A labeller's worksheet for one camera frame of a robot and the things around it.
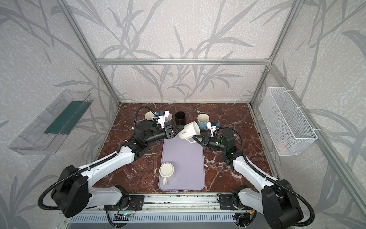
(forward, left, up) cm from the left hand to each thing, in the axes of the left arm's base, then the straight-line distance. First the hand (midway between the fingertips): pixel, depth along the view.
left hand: (183, 129), depth 71 cm
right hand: (-1, -5, -6) cm, 8 cm away
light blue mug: (+22, -12, -20) cm, 32 cm away
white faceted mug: (+2, -3, -4) cm, 6 cm away
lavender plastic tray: (-4, -2, -27) cm, 28 cm away
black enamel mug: (+21, +3, -19) cm, 29 cm away
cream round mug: (-13, +9, -21) cm, 26 cm away
